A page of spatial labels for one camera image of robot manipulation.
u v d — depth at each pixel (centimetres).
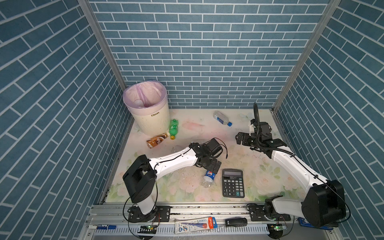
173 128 102
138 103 98
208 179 82
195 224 70
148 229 72
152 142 95
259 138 64
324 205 40
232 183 82
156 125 93
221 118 112
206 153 60
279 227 71
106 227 69
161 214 73
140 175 47
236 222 69
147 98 105
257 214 73
